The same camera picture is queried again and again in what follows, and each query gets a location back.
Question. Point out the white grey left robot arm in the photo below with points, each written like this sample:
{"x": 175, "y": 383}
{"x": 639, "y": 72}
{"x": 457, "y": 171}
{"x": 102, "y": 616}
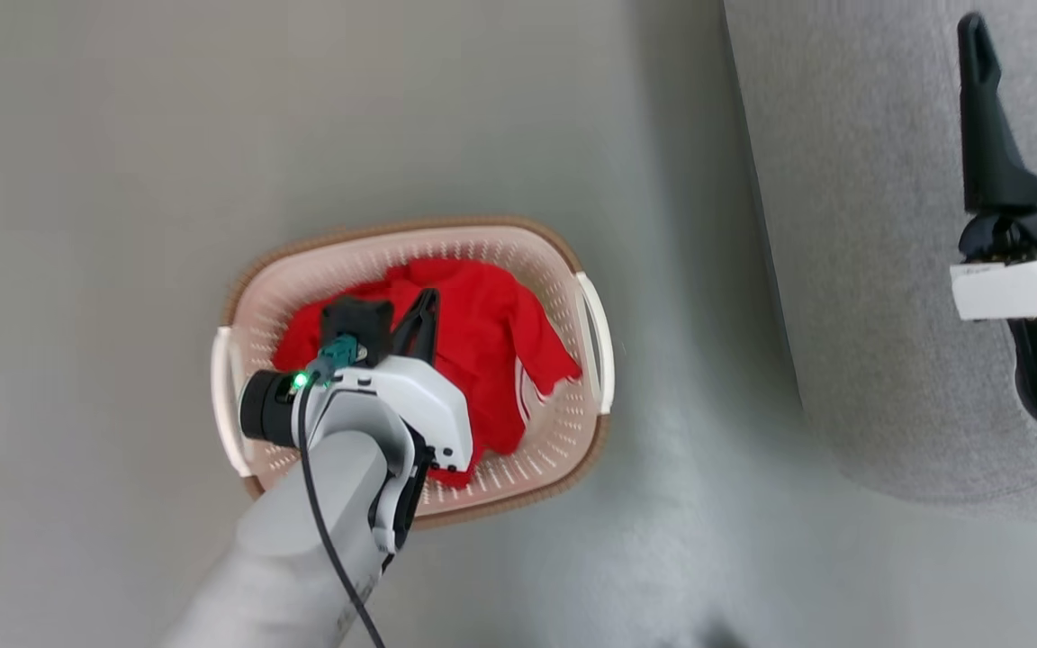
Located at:
{"x": 320, "y": 540}

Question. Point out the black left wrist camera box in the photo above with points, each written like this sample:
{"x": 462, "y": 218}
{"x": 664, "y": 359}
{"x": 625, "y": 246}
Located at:
{"x": 358, "y": 322}

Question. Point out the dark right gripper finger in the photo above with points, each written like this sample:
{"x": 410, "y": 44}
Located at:
{"x": 987, "y": 135}

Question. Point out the plain red garment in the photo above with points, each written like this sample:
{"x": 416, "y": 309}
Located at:
{"x": 482, "y": 324}

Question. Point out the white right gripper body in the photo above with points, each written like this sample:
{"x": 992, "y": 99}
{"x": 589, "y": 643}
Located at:
{"x": 1023, "y": 279}

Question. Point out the beige perforated plastic laundry basket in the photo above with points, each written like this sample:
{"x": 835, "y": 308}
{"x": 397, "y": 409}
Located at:
{"x": 365, "y": 261}

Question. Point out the grey fabric sofa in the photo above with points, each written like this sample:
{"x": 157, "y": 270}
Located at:
{"x": 870, "y": 225}

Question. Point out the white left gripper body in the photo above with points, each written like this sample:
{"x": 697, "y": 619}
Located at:
{"x": 415, "y": 391}

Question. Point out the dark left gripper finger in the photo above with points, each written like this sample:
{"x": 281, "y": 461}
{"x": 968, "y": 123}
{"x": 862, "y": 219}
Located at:
{"x": 421, "y": 328}

